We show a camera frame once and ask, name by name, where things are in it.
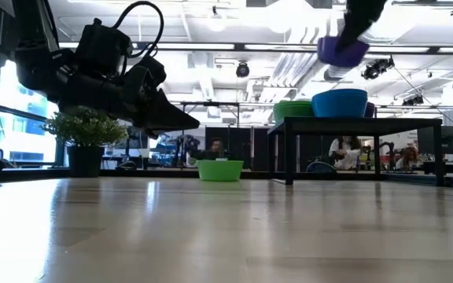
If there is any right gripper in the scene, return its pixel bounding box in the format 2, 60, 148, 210
335, 0, 388, 53

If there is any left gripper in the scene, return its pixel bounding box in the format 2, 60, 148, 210
59, 72, 201, 139

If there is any black ceiling-mounted device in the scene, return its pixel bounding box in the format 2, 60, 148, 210
361, 56, 396, 81
401, 94, 425, 106

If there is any person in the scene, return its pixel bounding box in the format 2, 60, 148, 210
394, 145, 423, 171
327, 135, 364, 171
204, 137, 227, 161

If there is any black partition panel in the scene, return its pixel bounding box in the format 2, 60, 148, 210
204, 126, 274, 172

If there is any long ceiling light strip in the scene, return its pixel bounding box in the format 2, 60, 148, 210
59, 41, 453, 55
370, 104, 453, 111

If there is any green plant in black pot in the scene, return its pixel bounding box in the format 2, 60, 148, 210
42, 105, 129, 178

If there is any black ceiling dome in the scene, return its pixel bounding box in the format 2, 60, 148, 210
235, 61, 251, 79

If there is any black metal riser shelf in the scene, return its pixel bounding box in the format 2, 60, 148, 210
267, 116, 446, 187

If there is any black computer monitor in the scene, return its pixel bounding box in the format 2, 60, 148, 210
417, 125, 453, 156

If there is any black rounded chair back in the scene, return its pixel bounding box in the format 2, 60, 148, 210
306, 160, 337, 174

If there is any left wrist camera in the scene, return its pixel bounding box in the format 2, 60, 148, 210
126, 54, 168, 94

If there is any silver ventilation duct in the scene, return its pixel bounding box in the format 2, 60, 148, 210
322, 2, 385, 82

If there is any black camera cable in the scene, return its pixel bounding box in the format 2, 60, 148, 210
110, 0, 165, 58

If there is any black aluminium table frame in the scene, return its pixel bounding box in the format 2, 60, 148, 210
0, 167, 453, 189

